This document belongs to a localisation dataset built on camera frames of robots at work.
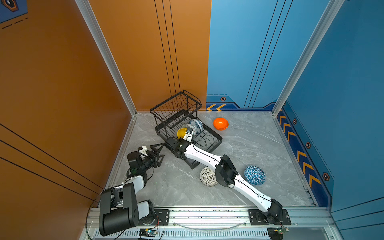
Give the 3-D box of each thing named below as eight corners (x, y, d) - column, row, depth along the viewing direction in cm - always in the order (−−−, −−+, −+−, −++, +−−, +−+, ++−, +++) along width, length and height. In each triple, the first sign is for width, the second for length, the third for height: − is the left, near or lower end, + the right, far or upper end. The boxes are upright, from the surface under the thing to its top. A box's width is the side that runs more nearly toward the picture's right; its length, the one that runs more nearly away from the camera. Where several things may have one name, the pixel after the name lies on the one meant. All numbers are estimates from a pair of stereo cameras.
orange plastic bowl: (213, 131, 110) (214, 127, 106) (212, 121, 116) (213, 117, 112) (228, 131, 110) (229, 127, 106) (226, 121, 116) (227, 117, 112)
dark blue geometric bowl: (246, 185, 86) (248, 182, 82) (242, 168, 92) (244, 165, 88) (264, 185, 85) (267, 182, 82) (259, 168, 92) (262, 165, 88)
